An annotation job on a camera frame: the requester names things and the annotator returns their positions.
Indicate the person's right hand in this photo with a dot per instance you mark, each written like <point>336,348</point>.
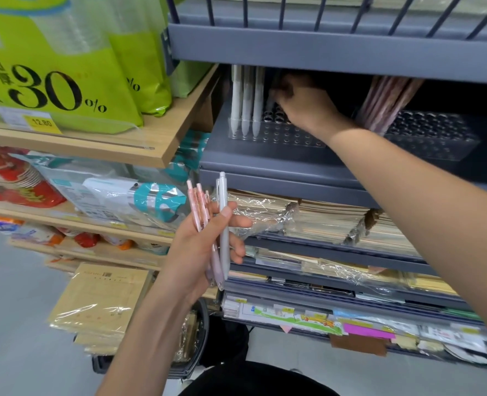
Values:
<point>309,105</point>

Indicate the person's left hand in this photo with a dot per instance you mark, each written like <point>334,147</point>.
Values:
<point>194,251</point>

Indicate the person's left thumb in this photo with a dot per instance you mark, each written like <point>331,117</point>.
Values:
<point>226,213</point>

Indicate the person's right fingers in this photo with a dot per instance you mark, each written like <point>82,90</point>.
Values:
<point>280,92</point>

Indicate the white retractable pen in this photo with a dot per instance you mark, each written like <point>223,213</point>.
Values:
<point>223,193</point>

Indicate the pink retractable pen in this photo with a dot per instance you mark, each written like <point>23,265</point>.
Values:
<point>204,208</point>
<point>194,206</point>

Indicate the person's right forearm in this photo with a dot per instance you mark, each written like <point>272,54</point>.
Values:
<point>417,214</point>

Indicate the person's left forearm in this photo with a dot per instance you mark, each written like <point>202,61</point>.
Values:
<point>144,346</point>

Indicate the white pen with cap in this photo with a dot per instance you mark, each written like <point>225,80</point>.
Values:
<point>247,98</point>
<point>236,98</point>
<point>258,98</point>

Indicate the wrapped stack of notebooks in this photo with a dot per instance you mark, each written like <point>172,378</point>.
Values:
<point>260,210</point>
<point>388,235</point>
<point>330,220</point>

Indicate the clear acrylic pen holder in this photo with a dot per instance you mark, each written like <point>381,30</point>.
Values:
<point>284,138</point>
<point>433,136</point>

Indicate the grey metal shelf rack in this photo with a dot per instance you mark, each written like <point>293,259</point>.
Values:
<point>334,49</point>

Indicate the teal white cup pack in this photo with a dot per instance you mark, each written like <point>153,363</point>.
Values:
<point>144,202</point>

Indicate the wooden shelf unit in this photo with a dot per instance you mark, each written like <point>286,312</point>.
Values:
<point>152,140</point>

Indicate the bunch of pink pens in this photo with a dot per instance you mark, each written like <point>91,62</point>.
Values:
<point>386,103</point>

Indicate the black shopping basket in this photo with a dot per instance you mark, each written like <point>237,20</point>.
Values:
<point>194,338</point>

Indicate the row of wrapped paper pads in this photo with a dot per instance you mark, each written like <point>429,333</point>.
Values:
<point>342,272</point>

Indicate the wrapped brown envelope pack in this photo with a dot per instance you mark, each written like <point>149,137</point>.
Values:
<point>99,296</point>

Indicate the pale blue wrapped package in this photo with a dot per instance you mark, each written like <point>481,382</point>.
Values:
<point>66,181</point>

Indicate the row of colourful stationery packs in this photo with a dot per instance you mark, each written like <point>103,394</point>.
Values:
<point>350,325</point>

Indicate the person's black trousers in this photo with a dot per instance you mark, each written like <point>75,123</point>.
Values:
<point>251,379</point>

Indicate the orange white snack pack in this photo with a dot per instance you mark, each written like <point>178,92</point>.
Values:
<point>33,235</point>

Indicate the yellow price tag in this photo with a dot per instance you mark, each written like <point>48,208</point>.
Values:
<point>37,121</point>

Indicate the red paper cup pack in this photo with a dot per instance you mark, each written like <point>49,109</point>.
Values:
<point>12,177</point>

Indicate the large green plastic cup pack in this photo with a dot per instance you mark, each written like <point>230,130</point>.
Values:
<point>57,61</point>

